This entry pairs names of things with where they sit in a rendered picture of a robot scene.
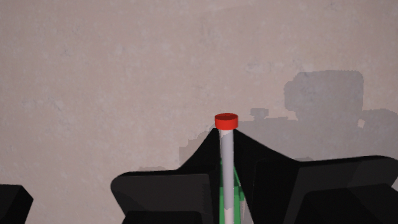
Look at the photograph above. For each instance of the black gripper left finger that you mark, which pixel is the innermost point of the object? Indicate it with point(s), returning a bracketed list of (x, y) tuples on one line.
[(194, 186)]

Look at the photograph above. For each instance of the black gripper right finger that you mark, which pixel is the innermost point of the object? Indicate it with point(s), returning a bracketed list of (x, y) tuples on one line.
[(274, 185)]

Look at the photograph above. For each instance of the grey pin with red head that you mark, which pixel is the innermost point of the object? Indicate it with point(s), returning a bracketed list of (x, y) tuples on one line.
[(226, 122)]

